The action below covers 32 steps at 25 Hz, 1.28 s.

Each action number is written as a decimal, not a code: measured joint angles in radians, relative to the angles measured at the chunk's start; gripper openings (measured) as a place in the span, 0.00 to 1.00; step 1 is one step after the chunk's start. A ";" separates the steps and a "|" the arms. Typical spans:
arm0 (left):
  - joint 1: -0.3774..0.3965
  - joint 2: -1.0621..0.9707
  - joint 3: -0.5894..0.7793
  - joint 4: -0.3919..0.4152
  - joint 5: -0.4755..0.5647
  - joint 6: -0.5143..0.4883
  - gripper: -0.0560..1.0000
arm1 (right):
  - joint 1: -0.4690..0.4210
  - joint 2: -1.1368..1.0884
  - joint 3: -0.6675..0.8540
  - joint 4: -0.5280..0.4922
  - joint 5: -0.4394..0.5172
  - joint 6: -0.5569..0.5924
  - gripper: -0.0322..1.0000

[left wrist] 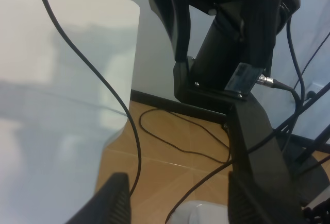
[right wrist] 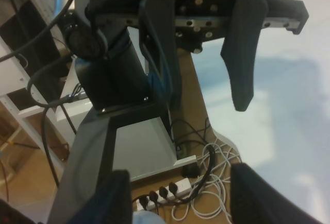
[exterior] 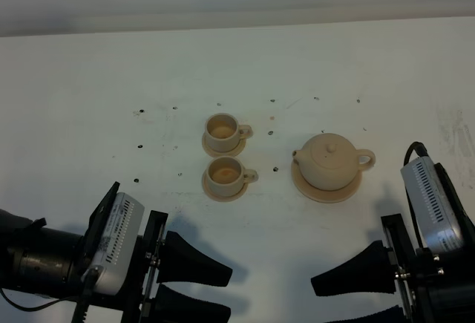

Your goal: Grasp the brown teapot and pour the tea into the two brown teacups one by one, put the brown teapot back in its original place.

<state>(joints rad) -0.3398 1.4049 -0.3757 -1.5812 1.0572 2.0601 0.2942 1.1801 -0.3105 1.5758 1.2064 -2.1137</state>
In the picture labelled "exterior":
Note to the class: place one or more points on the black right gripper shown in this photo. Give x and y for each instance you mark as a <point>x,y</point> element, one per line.
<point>434,287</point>

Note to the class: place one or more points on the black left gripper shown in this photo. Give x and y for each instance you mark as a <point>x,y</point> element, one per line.
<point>179,262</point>

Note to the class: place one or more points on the beige ceramic teapot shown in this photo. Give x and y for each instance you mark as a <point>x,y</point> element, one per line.
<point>330,162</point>

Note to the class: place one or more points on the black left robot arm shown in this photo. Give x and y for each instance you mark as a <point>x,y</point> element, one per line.
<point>45,262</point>

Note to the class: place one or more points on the beige teapot saucer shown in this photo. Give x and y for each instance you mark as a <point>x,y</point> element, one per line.
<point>323,196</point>

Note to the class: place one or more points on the near beige cup saucer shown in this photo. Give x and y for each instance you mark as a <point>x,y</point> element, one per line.
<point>220,198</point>

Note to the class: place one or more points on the beige cup saucer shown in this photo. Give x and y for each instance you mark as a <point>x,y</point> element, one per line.
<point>218,147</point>
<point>220,198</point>

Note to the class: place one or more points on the near beige teacup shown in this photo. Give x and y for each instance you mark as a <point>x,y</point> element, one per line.
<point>226,175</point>

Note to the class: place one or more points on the beige teacup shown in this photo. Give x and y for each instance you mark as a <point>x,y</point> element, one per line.
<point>226,175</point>
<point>224,134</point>

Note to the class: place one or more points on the far beige cup saucer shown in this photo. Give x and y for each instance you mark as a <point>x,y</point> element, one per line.
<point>218,147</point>

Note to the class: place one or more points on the far beige teacup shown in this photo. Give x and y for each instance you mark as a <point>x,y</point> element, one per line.
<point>224,134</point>

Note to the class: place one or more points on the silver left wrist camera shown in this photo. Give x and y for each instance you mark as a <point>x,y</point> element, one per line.
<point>110,239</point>

